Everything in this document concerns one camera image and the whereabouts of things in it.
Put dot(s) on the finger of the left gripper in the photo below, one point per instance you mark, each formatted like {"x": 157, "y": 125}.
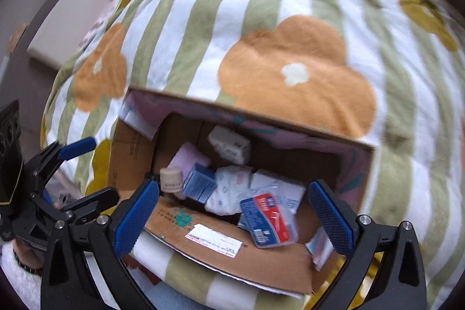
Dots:
{"x": 91, "y": 206}

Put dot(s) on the white dotted tissue pack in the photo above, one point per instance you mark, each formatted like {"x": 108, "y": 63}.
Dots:
{"x": 230, "y": 181}

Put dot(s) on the pink tissue pack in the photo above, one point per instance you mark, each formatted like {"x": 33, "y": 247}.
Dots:
{"x": 186, "y": 157}

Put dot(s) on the striped flower blanket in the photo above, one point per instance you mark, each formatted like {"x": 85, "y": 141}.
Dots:
{"x": 367, "y": 95}

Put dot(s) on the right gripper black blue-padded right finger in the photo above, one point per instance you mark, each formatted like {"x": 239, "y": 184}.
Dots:
{"x": 400, "y": 280}

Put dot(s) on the white small carton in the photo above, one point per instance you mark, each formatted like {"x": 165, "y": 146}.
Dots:
{"x": 229, "y": 145}

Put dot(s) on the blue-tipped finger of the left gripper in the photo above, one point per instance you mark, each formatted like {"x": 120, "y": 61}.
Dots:
{"x": 77, "y": 149}

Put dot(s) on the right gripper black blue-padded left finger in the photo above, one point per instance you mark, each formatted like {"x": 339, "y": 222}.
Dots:
{"x": 67, "y": 282}

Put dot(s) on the small blue box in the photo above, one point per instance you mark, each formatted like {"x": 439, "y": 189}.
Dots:
{"x": 199, "y": 184}

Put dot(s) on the cream bench cushion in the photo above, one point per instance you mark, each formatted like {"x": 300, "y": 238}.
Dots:
{"x": 62, "y": 25}

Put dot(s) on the cardboard box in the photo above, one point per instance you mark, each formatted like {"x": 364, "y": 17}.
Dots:
{"x": 151, "y": 128}

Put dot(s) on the white blue tissue pack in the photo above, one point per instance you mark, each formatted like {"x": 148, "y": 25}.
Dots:
{"x": 288, "y": 192}

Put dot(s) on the beige small jar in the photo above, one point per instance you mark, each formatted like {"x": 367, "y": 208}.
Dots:
{"x": 171, "y": 180}

